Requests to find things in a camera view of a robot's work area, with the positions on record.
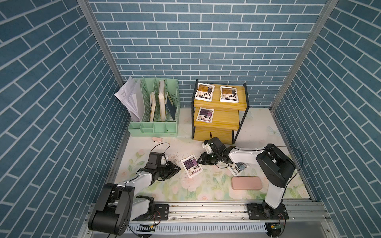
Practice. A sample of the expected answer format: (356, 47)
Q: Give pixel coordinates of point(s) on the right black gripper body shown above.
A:
(217, 155)

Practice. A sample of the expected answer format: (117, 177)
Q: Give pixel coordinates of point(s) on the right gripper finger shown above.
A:
(206, 161)
(205, 155)

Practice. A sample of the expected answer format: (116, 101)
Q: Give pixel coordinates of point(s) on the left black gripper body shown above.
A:
(162, 170)

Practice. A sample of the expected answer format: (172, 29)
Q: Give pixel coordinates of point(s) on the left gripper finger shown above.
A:
(170, 174)
(172, 167)

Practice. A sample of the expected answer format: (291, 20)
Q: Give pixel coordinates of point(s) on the purple coffee bag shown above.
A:
(205, 115)
(191, 166)

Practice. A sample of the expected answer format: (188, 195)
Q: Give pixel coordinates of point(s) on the orange coffee bag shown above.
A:
(204, 92)
(228, 95)

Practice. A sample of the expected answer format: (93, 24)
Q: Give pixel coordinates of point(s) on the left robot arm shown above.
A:
(119, 203)

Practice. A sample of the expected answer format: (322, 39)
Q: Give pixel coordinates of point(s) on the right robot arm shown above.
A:
(276, 166)

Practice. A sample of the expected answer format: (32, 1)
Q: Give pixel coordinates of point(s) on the grey coffee bag lower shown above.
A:
(237, 168)

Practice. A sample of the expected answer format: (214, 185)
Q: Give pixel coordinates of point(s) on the wooden three-tier shelf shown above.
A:
(227, 118)

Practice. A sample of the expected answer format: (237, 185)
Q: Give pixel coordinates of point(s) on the floral table mat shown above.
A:
(214, 183)

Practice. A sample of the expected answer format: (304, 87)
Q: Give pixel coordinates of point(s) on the small pink eraser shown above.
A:
(157, 140)

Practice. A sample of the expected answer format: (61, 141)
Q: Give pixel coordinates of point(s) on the pink case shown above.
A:
(246, 183)

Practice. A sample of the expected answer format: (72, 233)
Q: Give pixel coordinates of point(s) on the green file organizer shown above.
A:
(168, 128)

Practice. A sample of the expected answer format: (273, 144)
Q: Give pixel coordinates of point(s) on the beige book left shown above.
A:
(152, 106)

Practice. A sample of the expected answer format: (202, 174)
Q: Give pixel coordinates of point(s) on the white paper stack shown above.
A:
(131, 96)

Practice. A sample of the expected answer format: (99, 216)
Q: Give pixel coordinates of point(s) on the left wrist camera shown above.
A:
(163, 160)

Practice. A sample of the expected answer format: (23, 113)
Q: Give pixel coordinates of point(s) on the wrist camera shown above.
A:
(207, 146)
(163, 160)

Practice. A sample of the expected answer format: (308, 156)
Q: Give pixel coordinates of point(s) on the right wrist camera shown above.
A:
(207, 146)

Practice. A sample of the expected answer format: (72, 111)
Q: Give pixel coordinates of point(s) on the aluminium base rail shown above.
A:
(232, 219)

